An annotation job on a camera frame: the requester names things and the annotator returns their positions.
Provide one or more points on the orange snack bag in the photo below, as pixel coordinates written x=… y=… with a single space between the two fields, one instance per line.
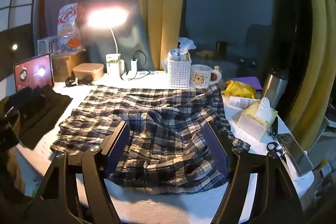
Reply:
x=68 y=27

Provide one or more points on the stainless steel thermos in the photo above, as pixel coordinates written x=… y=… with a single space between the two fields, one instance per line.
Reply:
x=274 y=87

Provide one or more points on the white charger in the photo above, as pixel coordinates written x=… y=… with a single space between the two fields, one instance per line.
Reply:
x=134 y=65

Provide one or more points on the cardboard box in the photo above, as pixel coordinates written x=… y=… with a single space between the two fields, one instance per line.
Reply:
x=65 y=62

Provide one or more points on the white tube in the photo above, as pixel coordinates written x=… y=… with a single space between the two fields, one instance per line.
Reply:
x=241 y=102

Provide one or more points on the yellow plastic bag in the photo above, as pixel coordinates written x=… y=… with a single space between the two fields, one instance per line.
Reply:
x=240 y=88

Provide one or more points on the white desk lamp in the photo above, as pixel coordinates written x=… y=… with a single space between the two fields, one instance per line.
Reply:
x=107 y=18

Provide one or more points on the colourful printed box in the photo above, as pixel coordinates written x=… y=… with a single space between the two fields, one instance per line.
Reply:
x=48 y=46

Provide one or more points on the smartphone in clear case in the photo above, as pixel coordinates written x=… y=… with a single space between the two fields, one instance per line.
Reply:
x=295 y=154

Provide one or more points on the green and white milk carton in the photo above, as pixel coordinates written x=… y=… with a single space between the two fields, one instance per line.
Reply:
x=113 y=64

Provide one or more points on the tablet with red screen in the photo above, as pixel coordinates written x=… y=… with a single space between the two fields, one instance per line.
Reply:
x=31 y=73

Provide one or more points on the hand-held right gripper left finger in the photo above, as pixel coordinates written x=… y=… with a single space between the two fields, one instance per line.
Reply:
x=118 y=146

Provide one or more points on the yellow tissue box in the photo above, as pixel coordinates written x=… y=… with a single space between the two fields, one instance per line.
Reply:
x=256 y=119

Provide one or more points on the white plastic basket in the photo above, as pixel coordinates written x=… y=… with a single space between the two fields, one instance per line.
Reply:
x=179 y=73

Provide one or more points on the plaid pants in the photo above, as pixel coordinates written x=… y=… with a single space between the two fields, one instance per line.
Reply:
x=162 y=108

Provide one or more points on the blue and white packet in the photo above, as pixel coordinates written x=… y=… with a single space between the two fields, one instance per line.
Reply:
x=143 y=74

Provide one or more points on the white bear print mug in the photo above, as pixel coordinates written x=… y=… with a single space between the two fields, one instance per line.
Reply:
x=200 y=76

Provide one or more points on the brown lidded food container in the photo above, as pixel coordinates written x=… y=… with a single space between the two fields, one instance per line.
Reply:
x=88 y=71

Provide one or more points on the white plastic bag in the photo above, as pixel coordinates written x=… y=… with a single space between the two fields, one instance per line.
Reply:
x=187 y=43

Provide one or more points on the yellow curtain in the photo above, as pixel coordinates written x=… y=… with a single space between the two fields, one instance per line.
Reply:
x=157 y=3
x=312 y=56

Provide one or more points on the purple cloth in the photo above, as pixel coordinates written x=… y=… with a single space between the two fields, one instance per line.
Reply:
x=253 y=82

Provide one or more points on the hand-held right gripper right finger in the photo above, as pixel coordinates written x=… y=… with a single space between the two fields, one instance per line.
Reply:
x=216 y=151

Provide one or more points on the black scissors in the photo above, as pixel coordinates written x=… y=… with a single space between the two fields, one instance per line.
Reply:
x=274 y=146

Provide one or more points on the white textured tablecloth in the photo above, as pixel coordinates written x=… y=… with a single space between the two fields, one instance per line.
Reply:
x=162 y=209

